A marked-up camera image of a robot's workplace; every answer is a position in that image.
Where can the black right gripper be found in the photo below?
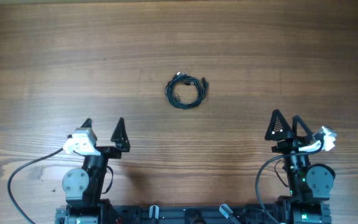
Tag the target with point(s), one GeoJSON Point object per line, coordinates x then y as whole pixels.
{"type": "Point", "coordinates": [288, 144]}

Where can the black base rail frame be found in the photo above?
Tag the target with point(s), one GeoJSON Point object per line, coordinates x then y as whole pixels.
{"type": "Point", "coordinates": [247, 214]}

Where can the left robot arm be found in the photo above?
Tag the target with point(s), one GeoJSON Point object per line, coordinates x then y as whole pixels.
{"type": "Point", "coordinates": [83, 186]}

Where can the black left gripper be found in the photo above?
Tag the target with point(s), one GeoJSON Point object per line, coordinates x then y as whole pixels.
{"type": "Point", "coordinates": [119, 139]}

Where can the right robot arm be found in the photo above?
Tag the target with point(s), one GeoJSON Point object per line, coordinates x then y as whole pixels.
{"type": "Point", "coordinates": [309, 184]}

